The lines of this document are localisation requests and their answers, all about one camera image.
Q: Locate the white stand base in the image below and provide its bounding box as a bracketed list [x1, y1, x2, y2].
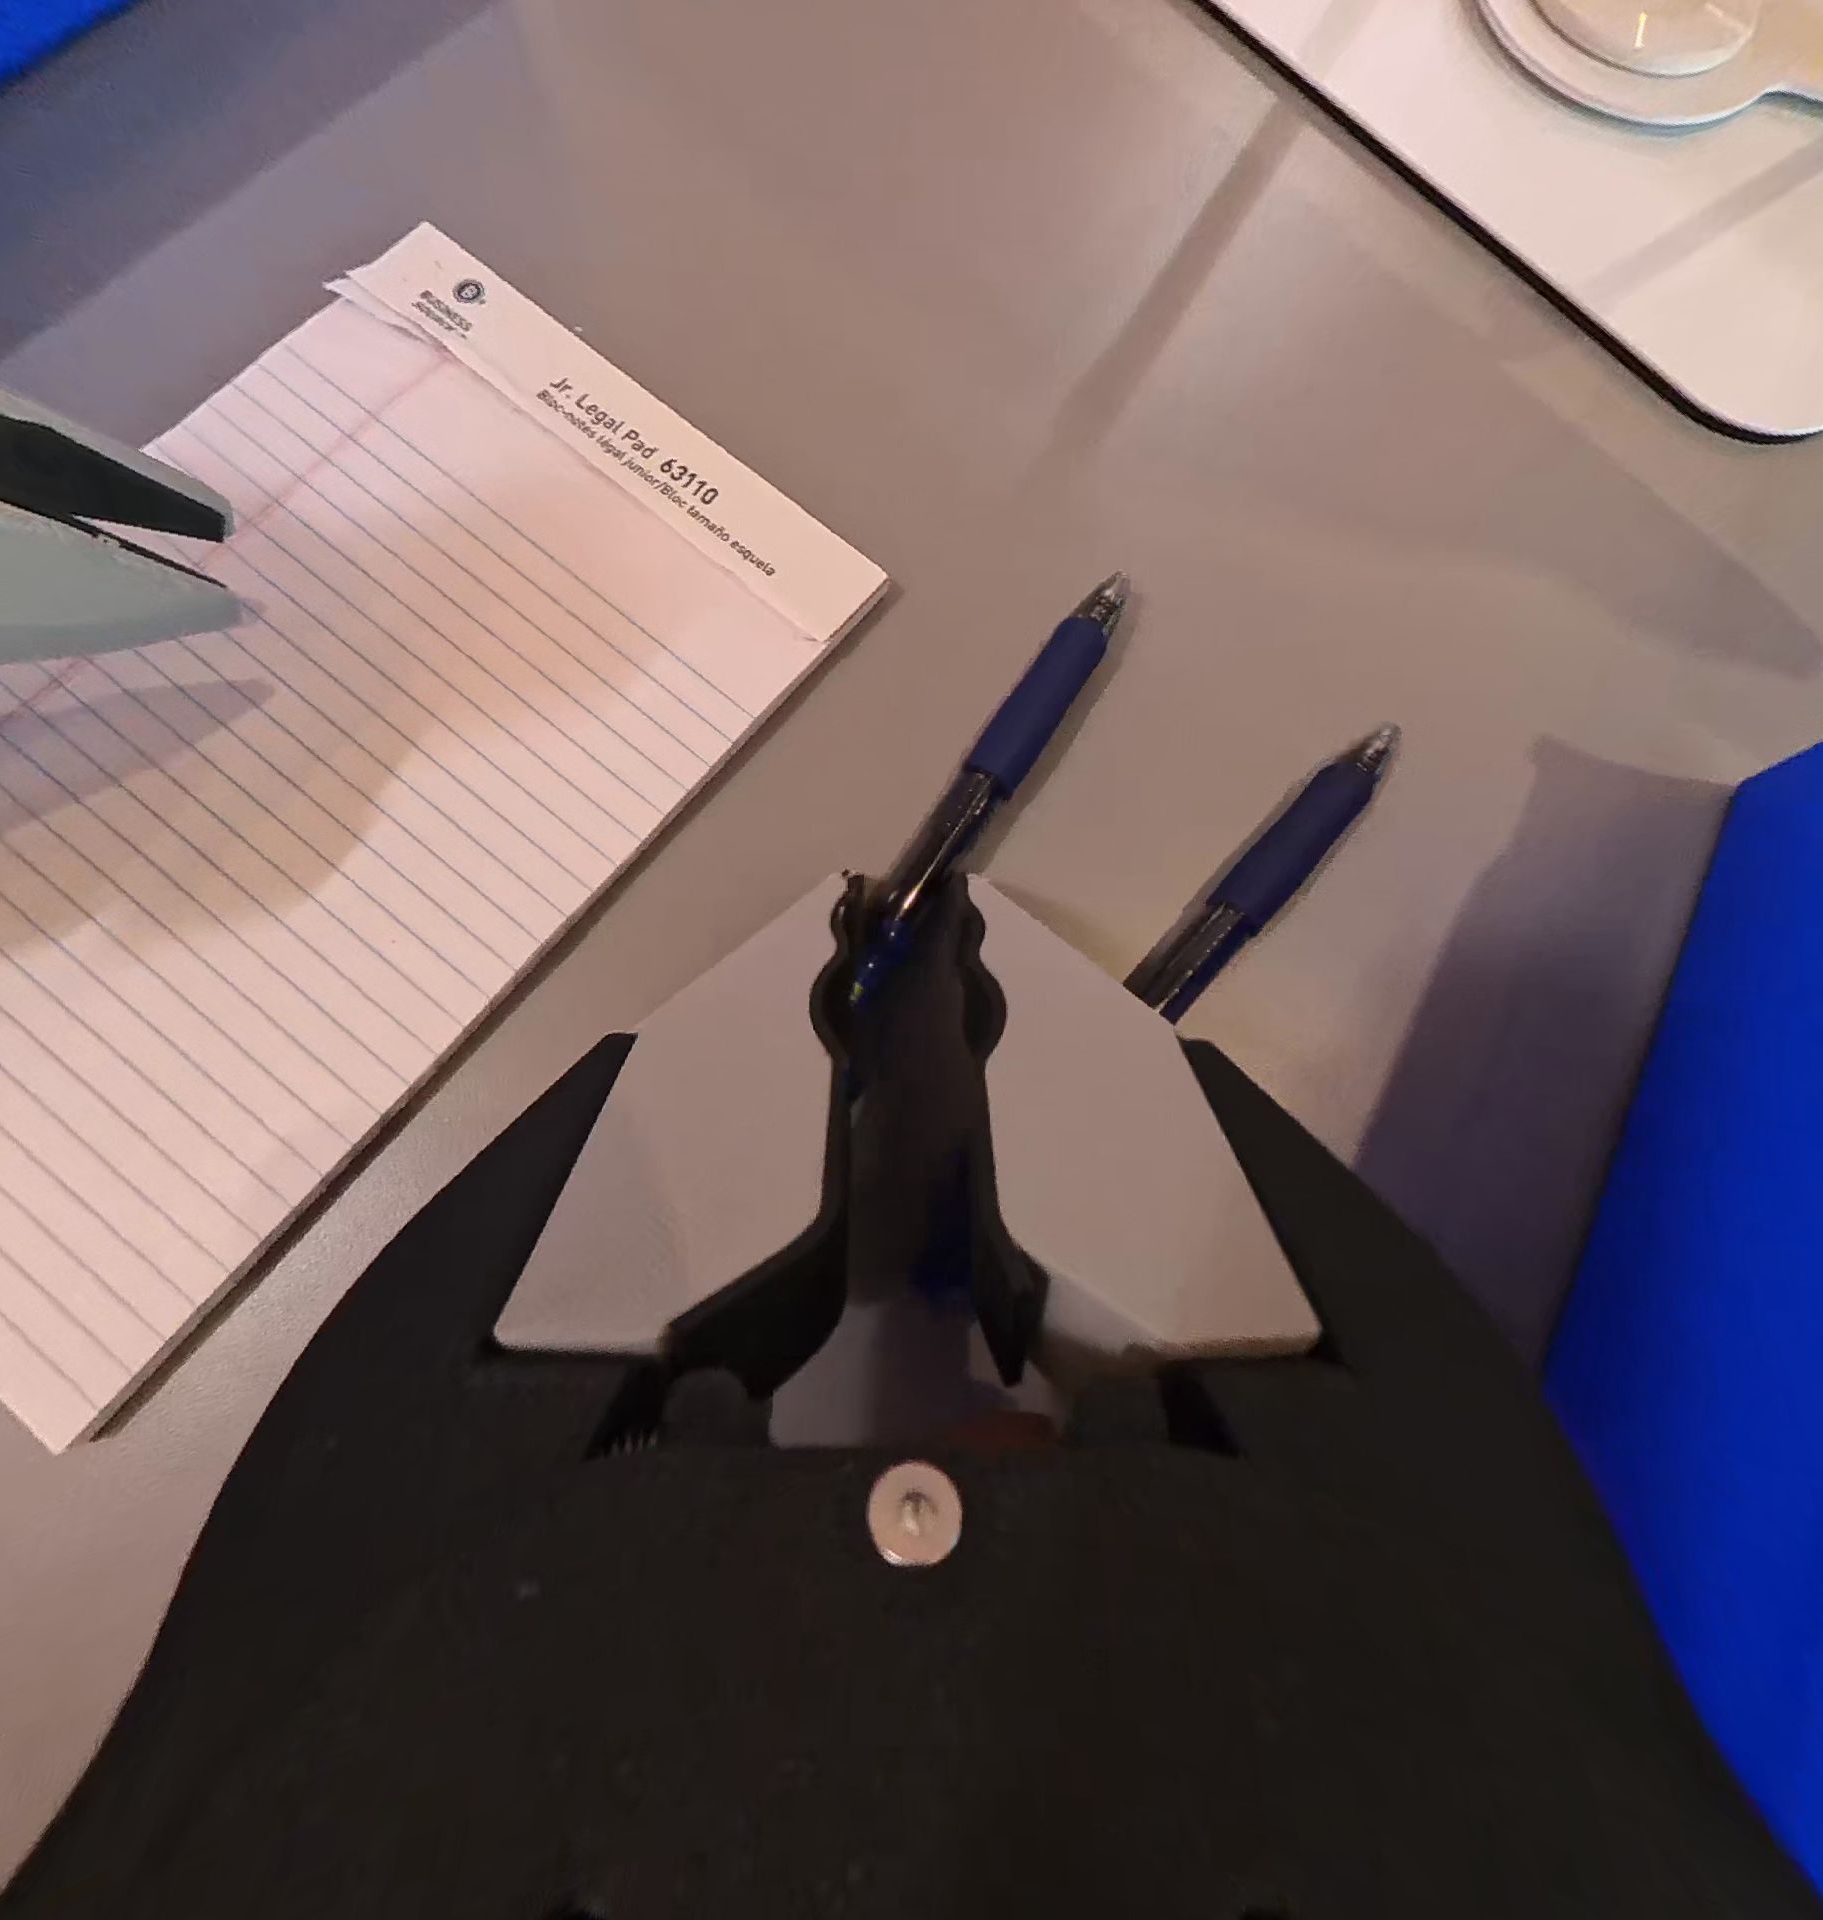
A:
[1204, 0, 1823, 441]

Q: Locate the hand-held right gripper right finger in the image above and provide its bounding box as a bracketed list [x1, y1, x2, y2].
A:
[960, 875, 1324, 1384]

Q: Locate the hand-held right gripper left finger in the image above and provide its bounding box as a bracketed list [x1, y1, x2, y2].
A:
[491, 870, 871, 1399]

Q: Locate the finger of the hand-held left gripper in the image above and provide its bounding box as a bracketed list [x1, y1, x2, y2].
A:
[0, 495, 264, 667]
[0, 361, 238, 543]

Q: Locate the blue retractable pen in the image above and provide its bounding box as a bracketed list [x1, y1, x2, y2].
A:
[844, 571, 1134, 1307]
[1121, 725, 1400, 1026]

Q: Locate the white lined legal pad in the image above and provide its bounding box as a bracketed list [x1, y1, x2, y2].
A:
[0, 223, 890, 1456]

